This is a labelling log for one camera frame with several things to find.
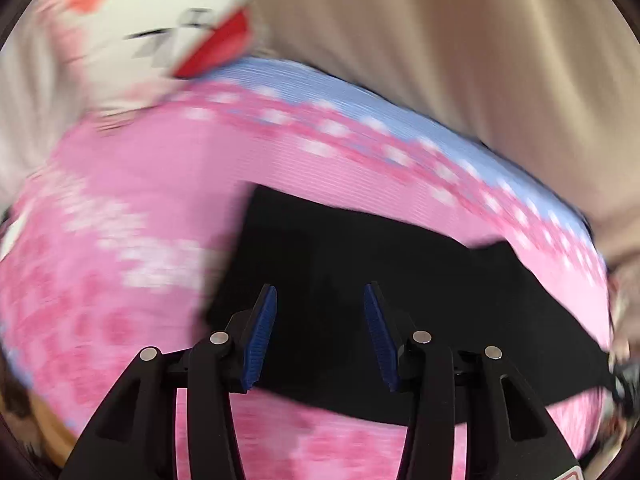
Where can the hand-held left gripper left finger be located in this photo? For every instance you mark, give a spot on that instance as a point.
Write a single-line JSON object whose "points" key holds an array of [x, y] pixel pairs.
{"points": [[261, 330]]}

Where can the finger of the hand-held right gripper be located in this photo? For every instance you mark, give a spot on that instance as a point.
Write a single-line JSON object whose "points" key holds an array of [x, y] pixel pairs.
{"points": [[620, 379]]}

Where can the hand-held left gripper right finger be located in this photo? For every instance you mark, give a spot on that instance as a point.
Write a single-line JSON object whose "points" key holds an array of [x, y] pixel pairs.
{"points": [[380, 332]]}

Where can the black pants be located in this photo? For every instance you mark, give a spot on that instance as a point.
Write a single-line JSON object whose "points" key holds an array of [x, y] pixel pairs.
{"points": [[400, 260]]}

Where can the pink floral bed sheet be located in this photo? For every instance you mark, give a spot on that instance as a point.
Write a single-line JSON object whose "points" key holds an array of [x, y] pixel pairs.
{"points": [[150, 200]]}

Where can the beige headboard cloth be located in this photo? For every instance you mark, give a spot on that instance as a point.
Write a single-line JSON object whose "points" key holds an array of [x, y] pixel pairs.
{"points": [[425, 45]]}

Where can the white cartoon face pillow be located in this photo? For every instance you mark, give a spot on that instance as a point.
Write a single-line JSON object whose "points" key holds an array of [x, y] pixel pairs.
{"points": [[135, 35]]}

